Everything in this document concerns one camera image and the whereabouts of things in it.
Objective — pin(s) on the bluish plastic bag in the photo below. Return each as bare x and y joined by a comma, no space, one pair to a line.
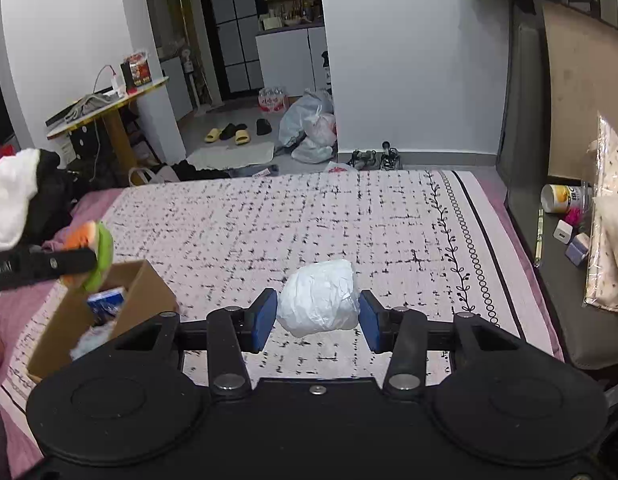
301,115

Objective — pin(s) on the pale flat plastic bag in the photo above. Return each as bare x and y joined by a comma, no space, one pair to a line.
314,152

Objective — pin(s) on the black clothes pile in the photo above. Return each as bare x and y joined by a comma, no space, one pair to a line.
199,171

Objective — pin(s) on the dark grey headboard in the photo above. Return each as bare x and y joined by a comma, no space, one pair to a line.
524,110

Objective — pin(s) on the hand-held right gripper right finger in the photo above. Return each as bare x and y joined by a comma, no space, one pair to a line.
373,322

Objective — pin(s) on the dark sneaker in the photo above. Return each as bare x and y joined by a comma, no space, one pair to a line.
390,159
363,160

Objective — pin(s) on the white red plastic bag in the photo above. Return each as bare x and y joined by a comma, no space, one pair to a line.
325,130

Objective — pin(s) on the brown cardboard box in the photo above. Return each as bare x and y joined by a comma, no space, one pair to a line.
144,290

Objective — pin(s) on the yellow slipper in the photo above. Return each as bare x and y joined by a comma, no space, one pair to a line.
212,135
243,137

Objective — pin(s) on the white floor rug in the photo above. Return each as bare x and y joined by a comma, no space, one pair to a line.
229,155

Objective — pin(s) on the brown wooden board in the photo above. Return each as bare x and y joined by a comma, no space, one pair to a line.
584,100

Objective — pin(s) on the black framed glass door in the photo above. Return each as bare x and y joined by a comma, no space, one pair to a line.
239,25

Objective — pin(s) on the blue packet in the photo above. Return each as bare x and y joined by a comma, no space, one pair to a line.
106,305

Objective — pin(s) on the black fluffy garment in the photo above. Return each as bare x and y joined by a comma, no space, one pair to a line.
51,200

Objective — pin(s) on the plastic-packed floral bedding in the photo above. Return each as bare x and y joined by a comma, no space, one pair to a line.
611,210

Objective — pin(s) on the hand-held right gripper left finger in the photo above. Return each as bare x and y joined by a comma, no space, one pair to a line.
264,322

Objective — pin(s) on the pink fluffy trinket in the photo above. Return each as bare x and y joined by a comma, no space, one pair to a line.
574,217

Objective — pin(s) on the white cube charger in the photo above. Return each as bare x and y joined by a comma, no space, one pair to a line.
563,234

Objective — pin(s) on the white yellow can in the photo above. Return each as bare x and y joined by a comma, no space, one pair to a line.
561,199

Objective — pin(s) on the small purple box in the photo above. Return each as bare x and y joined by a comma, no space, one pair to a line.
578,250

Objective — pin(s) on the white power adapter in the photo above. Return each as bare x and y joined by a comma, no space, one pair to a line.
116,85

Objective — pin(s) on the light blue furry plush toy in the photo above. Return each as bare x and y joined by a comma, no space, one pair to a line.
91,342

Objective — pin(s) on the black dotted stool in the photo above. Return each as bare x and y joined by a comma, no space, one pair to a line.
91,142

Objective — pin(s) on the black slipper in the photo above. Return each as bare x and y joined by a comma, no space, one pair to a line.
231,131
264,127

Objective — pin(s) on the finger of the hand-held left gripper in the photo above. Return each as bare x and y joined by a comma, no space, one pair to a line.
54,264

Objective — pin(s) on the hamburger plush toy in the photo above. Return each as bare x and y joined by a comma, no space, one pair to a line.
101,245

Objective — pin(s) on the white kitchen cabinet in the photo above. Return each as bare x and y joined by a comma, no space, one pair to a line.
289,60

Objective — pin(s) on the yellow-edged side table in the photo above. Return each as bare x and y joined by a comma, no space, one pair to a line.
149,85

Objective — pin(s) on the white plastic-wrapped bundle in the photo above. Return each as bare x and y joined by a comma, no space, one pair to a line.
319,300

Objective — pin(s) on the water bottle pack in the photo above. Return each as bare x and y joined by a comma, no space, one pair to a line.
273,100

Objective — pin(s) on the thin pale stick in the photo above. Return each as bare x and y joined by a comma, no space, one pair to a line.
539,237

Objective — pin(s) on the red snack box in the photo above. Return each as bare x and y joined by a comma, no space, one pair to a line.
138,67

